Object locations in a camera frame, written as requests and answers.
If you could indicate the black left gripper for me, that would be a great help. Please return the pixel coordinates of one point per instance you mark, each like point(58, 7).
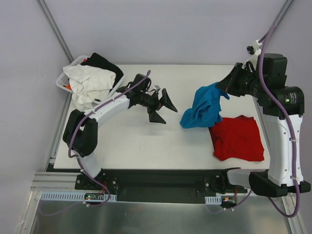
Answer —
point(157, 106)

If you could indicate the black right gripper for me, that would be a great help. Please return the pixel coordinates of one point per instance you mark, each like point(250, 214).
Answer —
point(234, 79)

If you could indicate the blue t-shirt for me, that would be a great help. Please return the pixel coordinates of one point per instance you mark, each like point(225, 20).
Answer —
point(206, 108)

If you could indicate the red t-shirt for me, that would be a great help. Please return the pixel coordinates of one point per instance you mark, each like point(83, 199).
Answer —
point(237, 137)

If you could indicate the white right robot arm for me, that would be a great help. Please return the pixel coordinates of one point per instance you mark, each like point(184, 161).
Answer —
point(282, 114)

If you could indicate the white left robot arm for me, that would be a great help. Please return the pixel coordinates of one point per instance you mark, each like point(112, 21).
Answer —
point(81, 131)

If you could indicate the white t-shirt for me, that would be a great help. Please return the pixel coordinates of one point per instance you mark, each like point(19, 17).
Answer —
point(84, 101)

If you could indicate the black t-shirt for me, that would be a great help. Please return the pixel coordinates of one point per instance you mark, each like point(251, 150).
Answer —
point(96, 60)

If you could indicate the black robot base mount plate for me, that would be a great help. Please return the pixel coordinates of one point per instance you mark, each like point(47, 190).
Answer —
point(169, 195)

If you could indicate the aluminium frame post right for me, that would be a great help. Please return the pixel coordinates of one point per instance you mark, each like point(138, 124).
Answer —
point(281, 13)

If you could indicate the aluminium frame post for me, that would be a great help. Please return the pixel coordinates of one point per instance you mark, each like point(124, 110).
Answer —
point(281, 13)
point(55, 29)

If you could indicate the white slotted cable duct right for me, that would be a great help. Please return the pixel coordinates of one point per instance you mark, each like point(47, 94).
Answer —
point(213, 200)

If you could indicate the white slotted cable duct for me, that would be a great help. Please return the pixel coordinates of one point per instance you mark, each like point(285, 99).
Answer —
point(77, 196)
point(213, 200)

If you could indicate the aluminium table edge rail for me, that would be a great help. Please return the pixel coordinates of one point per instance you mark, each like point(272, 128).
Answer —
point(205, 182)

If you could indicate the white slotted cable duct left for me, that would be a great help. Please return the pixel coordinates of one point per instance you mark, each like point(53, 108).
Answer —
point(77, 196)

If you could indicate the aluminium frame post left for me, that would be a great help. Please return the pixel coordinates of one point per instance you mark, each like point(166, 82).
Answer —
point(55, 29)

